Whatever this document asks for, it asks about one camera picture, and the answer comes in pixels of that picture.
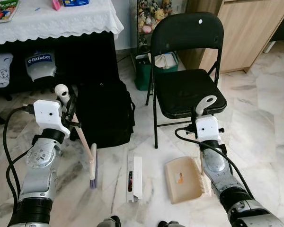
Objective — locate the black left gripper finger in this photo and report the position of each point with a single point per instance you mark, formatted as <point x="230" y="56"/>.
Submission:
<point x="73" y="101"/>

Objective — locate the cream broom purple bristles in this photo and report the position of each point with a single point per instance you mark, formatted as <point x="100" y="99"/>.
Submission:
<point x="92" y="165"/>

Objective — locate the white carton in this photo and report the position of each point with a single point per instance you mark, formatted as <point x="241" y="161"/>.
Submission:
<point x="136" y="175"/>

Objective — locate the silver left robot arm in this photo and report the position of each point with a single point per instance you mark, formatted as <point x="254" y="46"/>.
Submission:
<point x="40" y="170"/>

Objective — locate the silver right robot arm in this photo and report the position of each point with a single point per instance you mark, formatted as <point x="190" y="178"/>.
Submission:
<point x="217" y="165"/>

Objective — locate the grey BitRobot bag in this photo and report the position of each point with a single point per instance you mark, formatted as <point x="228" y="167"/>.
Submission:
<point x="40" y="68"/>

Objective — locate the green bin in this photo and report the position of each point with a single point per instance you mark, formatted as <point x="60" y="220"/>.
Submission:
<point x="142" y="75"/>

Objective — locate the table with white lace cloth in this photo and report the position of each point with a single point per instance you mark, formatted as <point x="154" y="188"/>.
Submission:
<point x="61" y="23"/>

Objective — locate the white printed bag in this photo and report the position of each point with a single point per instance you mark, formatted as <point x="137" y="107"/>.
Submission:
<point x="0" y="71"/>

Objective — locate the pink box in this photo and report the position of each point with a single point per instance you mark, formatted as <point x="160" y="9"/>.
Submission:
<point x="57" y="4"/>

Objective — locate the cream cloth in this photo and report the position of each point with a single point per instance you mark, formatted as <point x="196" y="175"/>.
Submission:
<point x="164" y="61"/>

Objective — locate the black robot left foot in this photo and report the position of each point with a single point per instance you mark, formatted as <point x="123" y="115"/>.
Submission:
<point x="111" y="222"/>

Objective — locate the black robot foot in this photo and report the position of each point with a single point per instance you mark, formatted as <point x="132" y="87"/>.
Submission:
<point x="111" y="222"/>
<point x="170" y="224"/>

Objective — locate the black folding chair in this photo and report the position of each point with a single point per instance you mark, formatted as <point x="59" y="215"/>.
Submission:
<point x="187" y="92"/>

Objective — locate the glass cabinet with plush toys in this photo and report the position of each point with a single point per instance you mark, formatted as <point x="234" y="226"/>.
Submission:
<point x="151" y="16"/>

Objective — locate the colourful magazine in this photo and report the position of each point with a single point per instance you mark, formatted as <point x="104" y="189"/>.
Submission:
<point x="2" y="10"/>

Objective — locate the light wooden cabinet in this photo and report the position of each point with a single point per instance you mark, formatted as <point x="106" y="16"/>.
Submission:
<point x="246" y="28"/>

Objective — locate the black robot right foot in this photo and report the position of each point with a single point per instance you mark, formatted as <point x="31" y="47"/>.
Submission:
<point x="170" y="224"/>

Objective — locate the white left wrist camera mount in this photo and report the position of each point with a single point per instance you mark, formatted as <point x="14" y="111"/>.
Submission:
<point x="49" y="116"/>

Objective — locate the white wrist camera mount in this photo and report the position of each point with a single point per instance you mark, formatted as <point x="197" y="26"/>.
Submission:
<point x="49" y="116"/>
<point x="208" y="128"/>

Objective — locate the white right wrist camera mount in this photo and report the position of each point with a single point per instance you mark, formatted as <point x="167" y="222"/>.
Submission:
<point x="208" y="128"/>

